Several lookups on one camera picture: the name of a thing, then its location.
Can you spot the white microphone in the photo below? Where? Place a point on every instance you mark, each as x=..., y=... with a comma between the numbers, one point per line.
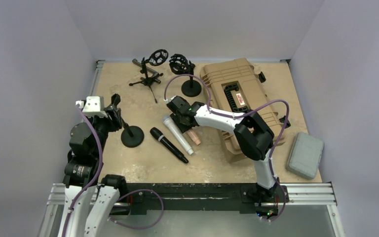
x=169, y=123

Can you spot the black microphone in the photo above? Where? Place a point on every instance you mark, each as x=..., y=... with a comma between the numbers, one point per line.
x=159, y=136

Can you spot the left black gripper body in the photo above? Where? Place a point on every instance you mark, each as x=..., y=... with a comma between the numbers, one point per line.
x=109, y=124

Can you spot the black clip microphone stand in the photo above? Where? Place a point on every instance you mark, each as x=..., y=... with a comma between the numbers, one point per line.
x=131, y=136

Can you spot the black tripod microphone stand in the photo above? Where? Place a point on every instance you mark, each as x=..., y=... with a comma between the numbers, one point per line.
x=156, y=59

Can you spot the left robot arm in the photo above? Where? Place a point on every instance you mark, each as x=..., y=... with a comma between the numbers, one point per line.
x=87, y=204

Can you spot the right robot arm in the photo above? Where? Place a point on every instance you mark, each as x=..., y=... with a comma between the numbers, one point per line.
x=254, y=136

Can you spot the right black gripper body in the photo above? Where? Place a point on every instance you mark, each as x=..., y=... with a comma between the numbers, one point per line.
x=182, y=125

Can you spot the beige microphone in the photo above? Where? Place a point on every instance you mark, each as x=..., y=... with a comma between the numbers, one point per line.
x=193, y=136

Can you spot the black round base shock-mount stand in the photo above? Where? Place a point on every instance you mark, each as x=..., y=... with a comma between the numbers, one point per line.
x=180, y=65

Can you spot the tan hard plastic case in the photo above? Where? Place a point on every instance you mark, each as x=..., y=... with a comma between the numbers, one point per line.
x=235, y=87

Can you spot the grey metal tube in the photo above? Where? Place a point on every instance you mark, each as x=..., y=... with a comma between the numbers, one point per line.
x=145, y=70

